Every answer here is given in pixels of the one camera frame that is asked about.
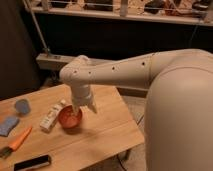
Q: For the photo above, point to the white rectangular box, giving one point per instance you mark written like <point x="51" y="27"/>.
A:
<point x="50" y="118"/>

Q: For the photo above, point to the metal diagonal rod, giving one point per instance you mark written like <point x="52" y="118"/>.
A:
<point x="45" y="47"/>

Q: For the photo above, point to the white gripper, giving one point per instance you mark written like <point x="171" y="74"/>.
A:
<point x="82" y="96"/>

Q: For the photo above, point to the red bowl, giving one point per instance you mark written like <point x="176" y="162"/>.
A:
<point x="68" y="119"/>

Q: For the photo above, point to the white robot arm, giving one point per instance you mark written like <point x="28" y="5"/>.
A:
<point x="178" y="121"/>

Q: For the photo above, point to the wooden table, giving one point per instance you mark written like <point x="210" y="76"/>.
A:
<point x="99" y="136"/>

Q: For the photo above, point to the orange carrot toy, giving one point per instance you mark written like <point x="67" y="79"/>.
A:
<point x="11" y="147"/>

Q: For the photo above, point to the blue sponge cloth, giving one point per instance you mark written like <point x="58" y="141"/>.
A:
<point x="7" y="125"/>

